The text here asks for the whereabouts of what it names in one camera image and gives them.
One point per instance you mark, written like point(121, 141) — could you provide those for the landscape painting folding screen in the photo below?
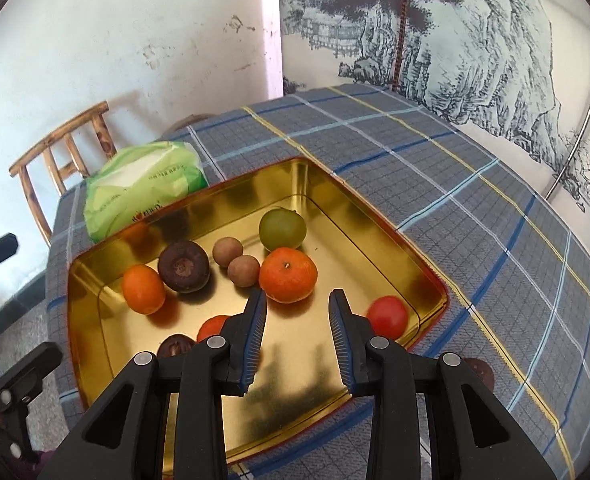
point(513, 72)

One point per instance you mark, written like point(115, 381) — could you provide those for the wooden chair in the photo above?
point(62, 159)

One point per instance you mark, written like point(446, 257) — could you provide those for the green round fruit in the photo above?
point(282, 227)

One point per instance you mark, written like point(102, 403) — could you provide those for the green tissue pack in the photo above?
point(137, 182)

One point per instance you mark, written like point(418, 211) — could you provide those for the brown longan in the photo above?
point(243, 271)
point(226, 250)

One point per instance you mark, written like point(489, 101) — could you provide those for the small red tomato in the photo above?
point(389, 317)

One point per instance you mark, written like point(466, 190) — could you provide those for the round wooden stool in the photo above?
point(189, 121)

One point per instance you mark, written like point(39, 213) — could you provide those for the dark mangosteen in tin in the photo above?
point(184, 267)

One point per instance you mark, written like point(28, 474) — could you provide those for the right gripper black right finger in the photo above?
point(471, 434)

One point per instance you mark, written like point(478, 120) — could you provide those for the orange mandarin near green fruit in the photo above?
point(288, 275)

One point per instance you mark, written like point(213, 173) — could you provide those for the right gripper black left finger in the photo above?
point(122, 434)

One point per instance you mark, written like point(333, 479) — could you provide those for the orange mandarin left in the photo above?
point(143, 290)

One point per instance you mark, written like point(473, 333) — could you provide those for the blue plaid tablecloth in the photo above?
point(518, 277)

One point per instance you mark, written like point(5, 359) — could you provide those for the dark mangosteen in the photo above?
point(483, 370)
point(175, 345)
point(184, 267)

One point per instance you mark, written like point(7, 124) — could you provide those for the orange mandarin front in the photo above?
point(211, 327)

